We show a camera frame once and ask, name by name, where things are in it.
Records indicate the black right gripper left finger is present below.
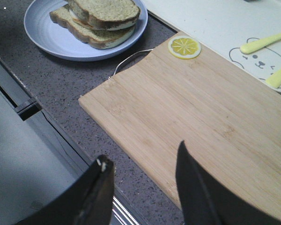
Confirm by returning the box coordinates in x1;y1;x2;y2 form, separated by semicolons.
17;155;114;225

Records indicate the bread slice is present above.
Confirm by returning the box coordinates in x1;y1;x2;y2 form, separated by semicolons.
50;4;135;49
67;0;141;21

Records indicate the metal cutting board handle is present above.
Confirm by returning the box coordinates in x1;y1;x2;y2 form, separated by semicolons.
108;48;153;80

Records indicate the yellow plastic fork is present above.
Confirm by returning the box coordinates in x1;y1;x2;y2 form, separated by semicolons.
240;33;281;54

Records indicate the lemon slice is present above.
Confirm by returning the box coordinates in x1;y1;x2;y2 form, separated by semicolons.
168;35;201;60

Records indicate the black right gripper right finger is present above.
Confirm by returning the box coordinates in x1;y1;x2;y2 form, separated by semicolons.
175;142;281;225

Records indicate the yellow plastic knife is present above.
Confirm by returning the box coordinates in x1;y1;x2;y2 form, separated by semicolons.
265;69;281;88

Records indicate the light blue round plate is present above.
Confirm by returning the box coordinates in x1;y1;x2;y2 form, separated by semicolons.
23;0;148;61

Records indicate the wooden cutting board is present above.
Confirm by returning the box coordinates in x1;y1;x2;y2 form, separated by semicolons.
79;42;281;221

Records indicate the cream bear tray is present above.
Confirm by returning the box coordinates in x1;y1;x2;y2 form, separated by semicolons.
145;0;281;82

